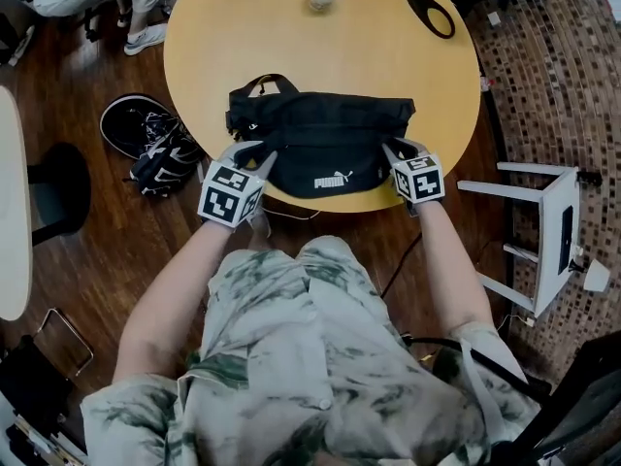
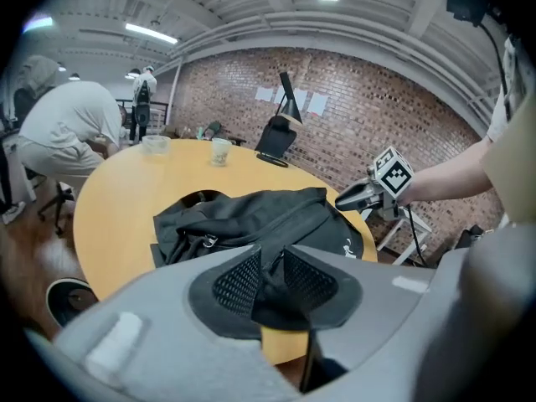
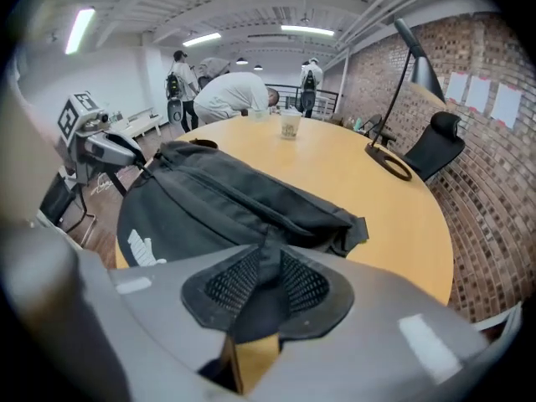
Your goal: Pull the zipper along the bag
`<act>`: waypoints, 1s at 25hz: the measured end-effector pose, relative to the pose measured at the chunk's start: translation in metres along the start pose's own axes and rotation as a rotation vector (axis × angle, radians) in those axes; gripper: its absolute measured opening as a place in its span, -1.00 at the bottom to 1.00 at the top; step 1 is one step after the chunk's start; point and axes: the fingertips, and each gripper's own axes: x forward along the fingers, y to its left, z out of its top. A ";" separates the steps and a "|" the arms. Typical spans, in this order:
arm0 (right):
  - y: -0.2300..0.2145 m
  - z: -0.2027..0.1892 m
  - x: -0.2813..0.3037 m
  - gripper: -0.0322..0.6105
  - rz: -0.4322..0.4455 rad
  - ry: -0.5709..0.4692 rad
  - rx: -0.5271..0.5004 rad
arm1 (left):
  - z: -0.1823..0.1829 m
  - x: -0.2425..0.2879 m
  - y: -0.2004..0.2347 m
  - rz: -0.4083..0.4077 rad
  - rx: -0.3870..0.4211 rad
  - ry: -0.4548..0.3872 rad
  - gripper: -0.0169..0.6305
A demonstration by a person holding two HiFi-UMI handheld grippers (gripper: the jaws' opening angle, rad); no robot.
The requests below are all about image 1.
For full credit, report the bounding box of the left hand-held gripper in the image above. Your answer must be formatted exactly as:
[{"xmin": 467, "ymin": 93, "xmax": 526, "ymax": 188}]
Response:
[{"xmin": 197, "ymin": 140, "xmax": 279, "ymax": 231}]

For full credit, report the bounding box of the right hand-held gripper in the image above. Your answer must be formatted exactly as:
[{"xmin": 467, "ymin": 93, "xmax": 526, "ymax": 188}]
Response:
[{"xmin": 380, "ymin": 136, "xmax": 446, "ymax": 217}]

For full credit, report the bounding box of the black waist bag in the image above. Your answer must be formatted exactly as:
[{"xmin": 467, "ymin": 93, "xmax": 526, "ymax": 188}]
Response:
[{"xmin": 225, "ymin": 73, "xmax": 417, "ymax": 200}]

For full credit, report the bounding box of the person's right forearm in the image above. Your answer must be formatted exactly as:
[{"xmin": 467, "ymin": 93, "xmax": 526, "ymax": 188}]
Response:
[{"xmin": 415, "ymin": 200, "xmax": 497, "ymax": 335}]

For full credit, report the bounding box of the person's left forearm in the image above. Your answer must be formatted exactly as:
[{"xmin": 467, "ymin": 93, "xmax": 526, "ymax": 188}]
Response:
[{"xmin": 112, "ymin": 216, "xmax": 235, "ymax": 383}]

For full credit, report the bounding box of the black and white backpack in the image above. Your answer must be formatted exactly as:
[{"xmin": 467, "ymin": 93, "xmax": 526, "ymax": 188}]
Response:
[{"xmin": 128, "ymin": 110, "xmax": 208, "ymax": 199}]

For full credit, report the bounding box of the white stool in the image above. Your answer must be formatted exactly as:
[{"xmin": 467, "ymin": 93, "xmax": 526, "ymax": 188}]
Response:
[{"xmin": 456, "ymin": 160, "xmax": 581, "ymax": 318}]

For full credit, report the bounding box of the black chair base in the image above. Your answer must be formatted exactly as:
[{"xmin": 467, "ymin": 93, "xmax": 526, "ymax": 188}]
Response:
[{"xmin": 25, "ymin": 142, "xmax": 93, "ymax": 248}]

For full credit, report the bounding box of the person's green patterned shirt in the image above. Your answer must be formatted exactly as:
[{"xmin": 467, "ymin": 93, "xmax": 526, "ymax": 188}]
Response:
[{"xmin": 79, "ymin": 235, "xmax": 543, "ymax": 466}]

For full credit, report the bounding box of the white cone cup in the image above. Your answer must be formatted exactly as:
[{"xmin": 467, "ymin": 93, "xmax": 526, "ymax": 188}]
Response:
[{"xmin": 582, "ymin": 258, "xmax": 612, "ymax": 293}]

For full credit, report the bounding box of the white oval table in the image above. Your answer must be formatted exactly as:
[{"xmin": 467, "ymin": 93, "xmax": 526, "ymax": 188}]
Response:
[{"xmin": 0, "ymin": 84, "xmax": 35, "ymax": 322}]

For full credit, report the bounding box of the white thin cable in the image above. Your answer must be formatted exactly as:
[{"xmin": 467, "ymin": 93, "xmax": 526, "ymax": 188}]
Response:
[{"xmin": 260, "ymin": 204, "xmax": 322, "ymax": 222}]

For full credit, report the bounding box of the black floor cable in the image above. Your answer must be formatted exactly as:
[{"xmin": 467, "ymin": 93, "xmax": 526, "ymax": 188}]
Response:
[{"xmin": 377, "ymin": 232, "xmax": 424, "ymax": 299}]

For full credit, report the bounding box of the black ring stand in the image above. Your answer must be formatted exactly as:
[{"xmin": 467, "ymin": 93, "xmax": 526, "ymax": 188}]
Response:
[{"xmin": 404, "ymin": 0, "xmax": 458, "ymax": 40}]

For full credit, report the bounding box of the metal chair frame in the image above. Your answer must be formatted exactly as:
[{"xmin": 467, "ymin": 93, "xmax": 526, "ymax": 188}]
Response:
[{"xmin": 35, "ymin": 307, "xmax": 95, "ymax": 379}]

